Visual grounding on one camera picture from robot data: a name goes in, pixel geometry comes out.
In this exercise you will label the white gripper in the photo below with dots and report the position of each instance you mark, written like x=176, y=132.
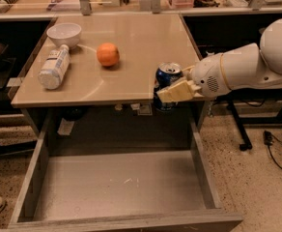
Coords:
x=207, y=75

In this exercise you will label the blue pepsi can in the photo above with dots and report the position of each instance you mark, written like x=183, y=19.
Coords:
x=165, y=75

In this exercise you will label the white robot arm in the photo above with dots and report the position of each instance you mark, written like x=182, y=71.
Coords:
x=255, y=66

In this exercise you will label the grey wooden open drawer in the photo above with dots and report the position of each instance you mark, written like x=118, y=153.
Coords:
x=120, y=173

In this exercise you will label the orange fruit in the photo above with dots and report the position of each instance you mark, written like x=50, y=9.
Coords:
x=108, y=54

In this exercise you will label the black table leg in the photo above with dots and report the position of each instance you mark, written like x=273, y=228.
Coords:
x=246, y=143

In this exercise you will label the beige top cabinet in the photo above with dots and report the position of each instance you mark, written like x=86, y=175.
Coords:
x=144, y=41

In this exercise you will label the white ceramic bowl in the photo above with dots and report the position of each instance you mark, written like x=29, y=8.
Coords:
x=65, y=33

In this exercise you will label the clear plastic water bottle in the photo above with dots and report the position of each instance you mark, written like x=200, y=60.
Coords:
x=54, y=68

